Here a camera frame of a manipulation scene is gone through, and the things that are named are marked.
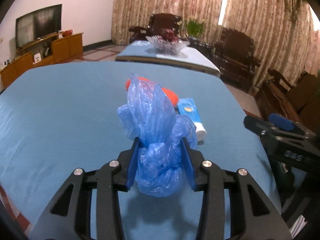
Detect blue toothpaste box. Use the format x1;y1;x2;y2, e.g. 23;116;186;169
177;98;207;141

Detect orange foam fruit net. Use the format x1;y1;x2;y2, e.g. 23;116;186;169
125;79;179;107

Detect blue plastic bag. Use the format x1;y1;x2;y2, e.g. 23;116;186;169
117;74;197;197

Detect dark wooden sofa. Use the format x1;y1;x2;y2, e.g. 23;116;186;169
254;69;319;134

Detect right dark wooden armchair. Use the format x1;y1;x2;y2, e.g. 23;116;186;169
212;27;261;92

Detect dark wooden armchair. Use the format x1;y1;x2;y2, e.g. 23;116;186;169
212;27;261;92
129;13;182;43

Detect dark wooden side table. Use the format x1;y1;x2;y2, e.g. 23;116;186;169
188;37;213;60

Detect blue tablecloth near table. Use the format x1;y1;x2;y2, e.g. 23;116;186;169
1;62;280;225

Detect blue cloth coffee table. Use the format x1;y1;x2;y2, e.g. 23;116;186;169
116;41;221;77

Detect floral beige curtains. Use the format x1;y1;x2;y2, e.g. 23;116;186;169
112;0;319;87

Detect green potted plant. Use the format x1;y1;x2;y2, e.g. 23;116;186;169
177;17;205;38

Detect glass fruit bowl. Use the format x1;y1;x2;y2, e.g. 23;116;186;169
146;36;190;55

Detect red apples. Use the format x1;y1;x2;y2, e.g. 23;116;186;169
160;28;178;42

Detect left dark wooden armchair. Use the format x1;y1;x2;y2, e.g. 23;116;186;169
129;13;182;43

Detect wooden TV cabinet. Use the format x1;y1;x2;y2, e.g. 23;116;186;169
1;33;84;90

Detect red ornament on cabinet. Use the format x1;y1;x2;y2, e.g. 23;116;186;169
61;29;73;37

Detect flat screen television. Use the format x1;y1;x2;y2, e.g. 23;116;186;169
15;4;62;49

